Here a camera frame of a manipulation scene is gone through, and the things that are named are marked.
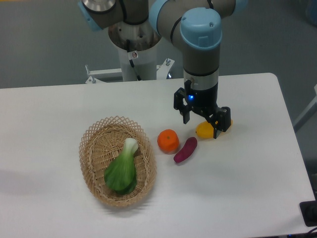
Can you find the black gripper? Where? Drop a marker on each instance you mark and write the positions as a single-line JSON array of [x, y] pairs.
[[200, 94]]

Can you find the yellow mango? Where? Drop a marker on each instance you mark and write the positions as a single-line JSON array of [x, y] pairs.
[[205, 130]]

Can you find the woven wicker basket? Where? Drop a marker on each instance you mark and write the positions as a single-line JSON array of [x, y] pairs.
[[101, 144]]

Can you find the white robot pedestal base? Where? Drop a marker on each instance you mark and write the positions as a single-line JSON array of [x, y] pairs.
[[137, 50]]

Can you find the black device at table edge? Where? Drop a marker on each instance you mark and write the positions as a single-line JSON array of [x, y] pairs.
[[309, 213]]

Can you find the purple sweet potato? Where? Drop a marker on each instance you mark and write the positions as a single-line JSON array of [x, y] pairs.
[[187, 150]]

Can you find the green bok choy vegetable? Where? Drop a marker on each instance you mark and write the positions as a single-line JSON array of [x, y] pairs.
[[121, 176]]

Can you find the orange tangerine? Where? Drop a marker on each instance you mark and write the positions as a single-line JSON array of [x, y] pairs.
[[168, 140]]

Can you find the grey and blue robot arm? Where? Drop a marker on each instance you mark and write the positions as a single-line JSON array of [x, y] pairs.
[[192, 26]]

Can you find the white frame at right edge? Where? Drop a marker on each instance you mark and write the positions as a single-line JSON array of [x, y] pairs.
[[307, 113]]

